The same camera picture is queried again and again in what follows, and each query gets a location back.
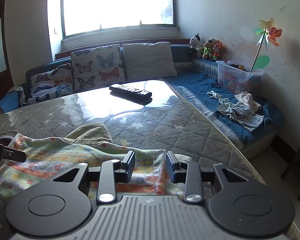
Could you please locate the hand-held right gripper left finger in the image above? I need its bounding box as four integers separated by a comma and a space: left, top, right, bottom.
53, 150, 136, 204

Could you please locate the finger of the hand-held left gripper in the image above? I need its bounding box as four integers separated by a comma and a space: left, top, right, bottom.
0, 141, 27, 163

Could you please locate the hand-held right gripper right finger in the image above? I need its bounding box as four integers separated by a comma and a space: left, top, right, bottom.
166, 150, 251, 204

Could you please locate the floral children's garment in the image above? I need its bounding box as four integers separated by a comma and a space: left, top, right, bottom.
0, 122, 193, 202

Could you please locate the round built-in cooktop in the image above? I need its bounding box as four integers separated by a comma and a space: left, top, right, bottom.
0, 130, 19, 147

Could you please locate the grey cloth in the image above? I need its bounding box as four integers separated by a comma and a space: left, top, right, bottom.
6, 86, 28, 107

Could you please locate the black remote control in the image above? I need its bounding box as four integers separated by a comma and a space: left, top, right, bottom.
109, 83, 153, 99

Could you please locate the butterfly print pillow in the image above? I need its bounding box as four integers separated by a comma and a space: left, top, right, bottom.
27, 63, 74, 105
70, 44, 127, 91

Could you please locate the blue patterned sofa cover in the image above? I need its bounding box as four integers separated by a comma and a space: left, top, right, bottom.
165, 60, 285, 150

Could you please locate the small white green cloth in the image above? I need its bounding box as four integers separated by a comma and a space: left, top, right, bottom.
206, 90, 231, 104

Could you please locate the striped cloth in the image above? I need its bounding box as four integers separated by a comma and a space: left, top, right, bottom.
217, 102, 265, 132

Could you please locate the beige pillow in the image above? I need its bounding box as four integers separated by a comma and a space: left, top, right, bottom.
122, 41, 178, 82

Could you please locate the clear plastic storage box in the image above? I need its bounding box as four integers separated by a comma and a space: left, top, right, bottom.
215, 60, 265, 96

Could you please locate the blue sofa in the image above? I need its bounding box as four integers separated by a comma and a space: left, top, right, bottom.
0, 37, 285, 159

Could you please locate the bear plush toy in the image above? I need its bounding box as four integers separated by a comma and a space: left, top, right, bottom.
202, 37, 217, 60

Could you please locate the orange fox plush toy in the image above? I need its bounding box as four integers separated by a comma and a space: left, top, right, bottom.
211, 40, 225, 62

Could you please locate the cow plush toy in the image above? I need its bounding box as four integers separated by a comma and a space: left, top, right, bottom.
189, 33, 201, 57

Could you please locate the large window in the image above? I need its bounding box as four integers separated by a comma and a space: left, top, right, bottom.
47, 0, 181, 40

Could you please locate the colourful pinwheel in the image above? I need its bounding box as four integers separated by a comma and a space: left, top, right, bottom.
248, 18, 283, 73

